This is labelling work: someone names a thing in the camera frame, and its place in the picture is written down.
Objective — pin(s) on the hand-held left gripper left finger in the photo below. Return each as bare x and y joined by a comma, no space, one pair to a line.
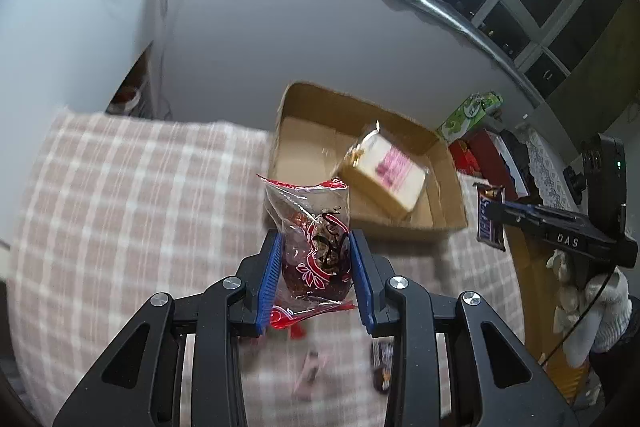
267,277

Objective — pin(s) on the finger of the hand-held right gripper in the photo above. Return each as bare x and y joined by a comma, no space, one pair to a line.
515,214

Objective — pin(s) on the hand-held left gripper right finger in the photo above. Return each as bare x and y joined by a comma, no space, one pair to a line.
361,277

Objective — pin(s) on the brown chocolate bar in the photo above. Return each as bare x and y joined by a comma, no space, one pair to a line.
489,217

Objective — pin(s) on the red-printed clear snack bag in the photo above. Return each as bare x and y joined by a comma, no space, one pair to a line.
315,227

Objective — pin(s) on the cardboard box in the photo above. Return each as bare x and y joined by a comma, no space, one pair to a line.
300,142

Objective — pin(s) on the person's right hand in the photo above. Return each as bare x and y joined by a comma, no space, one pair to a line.
607,312

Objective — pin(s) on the white lace cloth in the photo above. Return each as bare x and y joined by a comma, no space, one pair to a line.
542,167

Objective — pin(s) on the red box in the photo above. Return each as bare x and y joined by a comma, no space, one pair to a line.
482,157

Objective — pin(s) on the wooden furniture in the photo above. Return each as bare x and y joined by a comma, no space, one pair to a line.
530,287

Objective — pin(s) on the dark chocolate bar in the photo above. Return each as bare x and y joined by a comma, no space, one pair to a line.
381,364

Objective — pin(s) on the bread packet with pink label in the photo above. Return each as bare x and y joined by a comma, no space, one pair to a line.
385,177

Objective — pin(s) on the pink candy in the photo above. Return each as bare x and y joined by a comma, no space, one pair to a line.
310,374

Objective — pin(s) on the green tissue box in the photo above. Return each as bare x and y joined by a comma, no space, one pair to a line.
465,117

